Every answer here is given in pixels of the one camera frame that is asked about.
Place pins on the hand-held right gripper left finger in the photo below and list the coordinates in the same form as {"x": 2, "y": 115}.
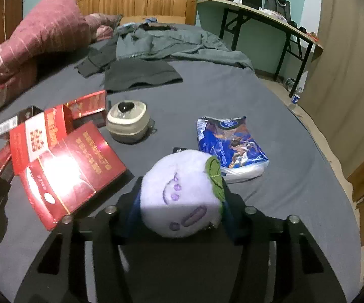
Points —
{"x": 134, "y": 219}

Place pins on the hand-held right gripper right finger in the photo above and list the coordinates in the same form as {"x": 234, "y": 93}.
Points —
{"x": 230, "y": 219}

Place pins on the pale purple plush toy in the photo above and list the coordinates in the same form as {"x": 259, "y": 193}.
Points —
{"x": 175, "y": 198}

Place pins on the red and white carton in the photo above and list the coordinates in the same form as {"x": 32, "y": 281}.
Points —
{"x": 36, "y": 135}

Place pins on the blue snack packet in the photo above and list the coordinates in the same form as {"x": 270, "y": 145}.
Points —
{"x": 229, "y": 145}

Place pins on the dark brown box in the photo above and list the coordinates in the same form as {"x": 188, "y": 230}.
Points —
{"x": 17, "y": 120}

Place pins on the red box with gold trim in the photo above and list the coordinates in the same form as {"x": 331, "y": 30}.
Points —
{"x": 87, "y": 102}

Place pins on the large dark red box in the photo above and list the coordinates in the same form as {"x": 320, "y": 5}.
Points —
{"x": 84, "y": 161}

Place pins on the beige round zip pouch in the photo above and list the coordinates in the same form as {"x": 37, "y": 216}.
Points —
{"x": 125, "y": 123}

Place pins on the grey bed sheet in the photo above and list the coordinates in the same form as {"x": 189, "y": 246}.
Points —
{"x": 232, "y": 101}

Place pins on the clear water bottle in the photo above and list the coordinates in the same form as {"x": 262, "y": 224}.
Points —
{"x": 297, "y": 99}

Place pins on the black cloth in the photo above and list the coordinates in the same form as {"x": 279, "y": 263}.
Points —
{"x": 140, "y": 75}

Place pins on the pink checked quilt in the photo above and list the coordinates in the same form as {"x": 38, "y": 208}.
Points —
{"x": 43, "y": 38}

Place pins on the dark grey pants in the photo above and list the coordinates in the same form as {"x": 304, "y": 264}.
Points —
{"x": 96, "y": 58}

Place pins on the grey hooded jacket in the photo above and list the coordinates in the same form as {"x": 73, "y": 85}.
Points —
{"x": 175, "y": 44}

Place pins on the blue cloth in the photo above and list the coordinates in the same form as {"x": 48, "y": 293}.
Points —
{"x": 134, "y": 22}

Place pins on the folding table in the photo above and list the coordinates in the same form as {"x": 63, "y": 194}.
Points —
{"x": 254, "y": 12}

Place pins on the white plastic bag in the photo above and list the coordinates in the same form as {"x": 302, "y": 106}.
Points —
{"x": 275, "y": 15}

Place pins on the wooden headboard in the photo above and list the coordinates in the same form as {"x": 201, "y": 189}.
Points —
{"x": 137, "y": 0}

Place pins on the black bag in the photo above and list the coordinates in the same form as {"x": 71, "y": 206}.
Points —
{"x": 276, "y": 3}

